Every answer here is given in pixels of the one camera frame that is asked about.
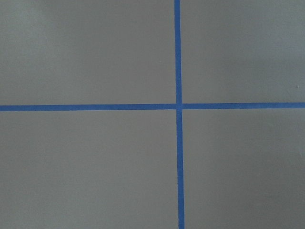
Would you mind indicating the crossing blue tape strip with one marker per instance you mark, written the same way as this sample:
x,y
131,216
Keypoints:
x,y
179,113

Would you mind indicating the long blue tape strip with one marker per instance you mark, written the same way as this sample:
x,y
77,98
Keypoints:
x,y
110,107

